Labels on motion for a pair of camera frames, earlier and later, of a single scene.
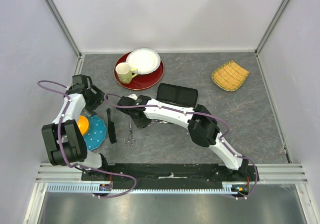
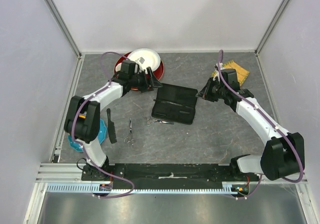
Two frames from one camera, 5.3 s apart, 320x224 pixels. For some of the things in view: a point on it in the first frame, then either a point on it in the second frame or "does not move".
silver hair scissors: (130, 139) does not move
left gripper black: (99, 97) → (155, 83)
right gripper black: (141, 125) → (203, 93)
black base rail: (169, 174) does not move
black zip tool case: (182, 96) does not move
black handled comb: (111, 127) does not move
